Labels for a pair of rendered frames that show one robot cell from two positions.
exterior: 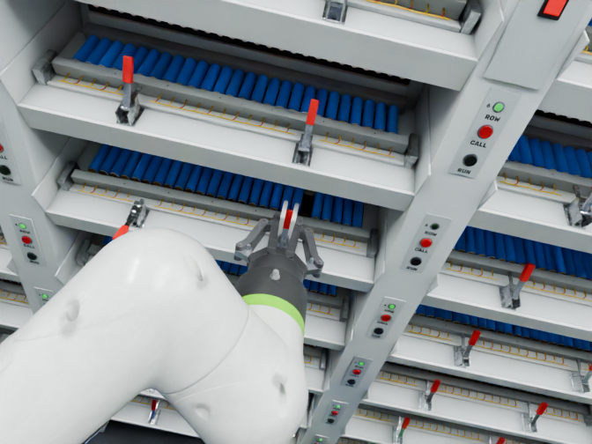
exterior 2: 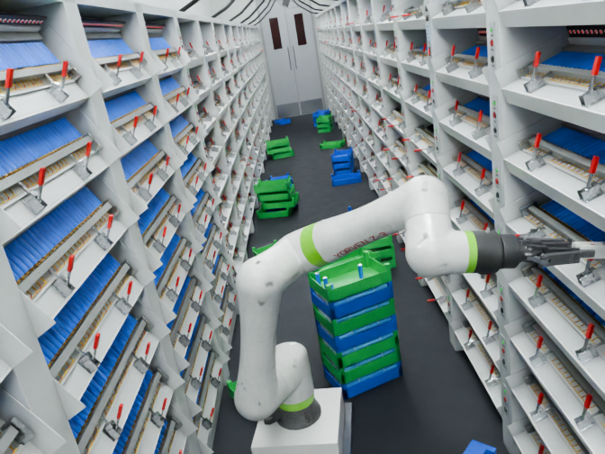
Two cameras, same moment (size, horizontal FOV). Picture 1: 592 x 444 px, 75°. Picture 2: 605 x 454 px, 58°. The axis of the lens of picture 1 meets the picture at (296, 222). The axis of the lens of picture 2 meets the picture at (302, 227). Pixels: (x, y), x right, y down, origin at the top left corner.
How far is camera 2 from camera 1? 1.09 m
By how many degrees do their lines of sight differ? 81
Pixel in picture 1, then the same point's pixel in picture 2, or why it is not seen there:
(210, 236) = not seen: hidden behind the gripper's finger
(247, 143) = (571, 186)
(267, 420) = (413, 244)
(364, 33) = (591, 111)
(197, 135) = (553, 178)
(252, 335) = (429, 217)
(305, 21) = (573, 107)
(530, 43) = not seen: outside the picture
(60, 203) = (514, 222)
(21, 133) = (503, 174)
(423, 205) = not seen: outside the picture
